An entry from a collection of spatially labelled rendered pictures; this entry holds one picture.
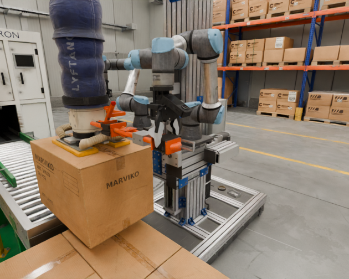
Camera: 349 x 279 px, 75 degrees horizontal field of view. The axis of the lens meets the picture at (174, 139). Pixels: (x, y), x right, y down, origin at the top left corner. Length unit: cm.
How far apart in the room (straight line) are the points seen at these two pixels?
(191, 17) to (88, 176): 117
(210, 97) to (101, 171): 71
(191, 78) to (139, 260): 116
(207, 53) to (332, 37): 813
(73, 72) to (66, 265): 93
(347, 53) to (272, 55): 194
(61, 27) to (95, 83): 27
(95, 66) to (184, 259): 105
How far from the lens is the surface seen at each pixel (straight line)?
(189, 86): 163
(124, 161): 112
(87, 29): 120
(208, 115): 136
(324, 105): 782
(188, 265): 127
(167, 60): 78
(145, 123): 177
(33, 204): 198
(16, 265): 149
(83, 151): 115
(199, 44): 122
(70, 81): 121
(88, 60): 120
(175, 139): 80
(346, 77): 908
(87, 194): 107
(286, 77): 945
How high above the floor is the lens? 146
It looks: 17 degrees down
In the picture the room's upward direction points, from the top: straight up
